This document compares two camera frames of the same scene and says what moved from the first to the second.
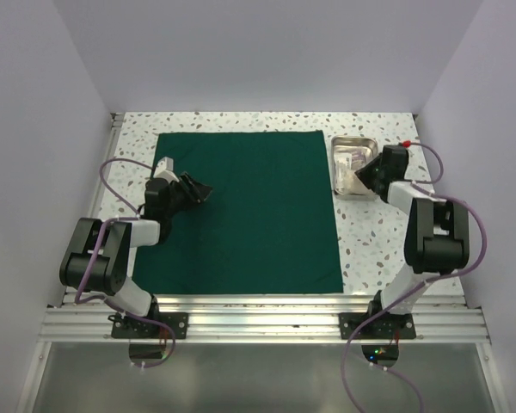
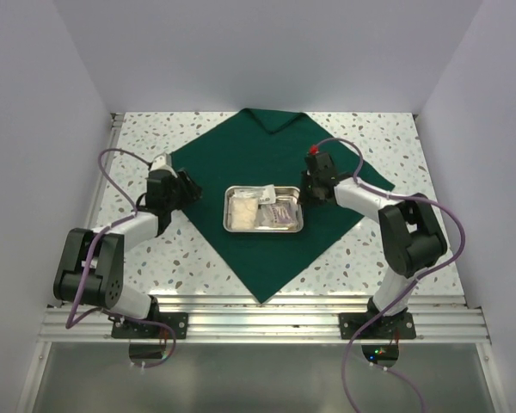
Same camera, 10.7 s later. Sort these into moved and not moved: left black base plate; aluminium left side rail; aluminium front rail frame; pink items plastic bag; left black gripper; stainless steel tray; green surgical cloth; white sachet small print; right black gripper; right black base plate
Moved: stainless steel tray; right black gripper; pink items plastic bag; green surgical cloth; white sachet small print
Not moved: left black base plate; aluminium left side rail; aluminium front rail frame; right black base plate; left black gripper
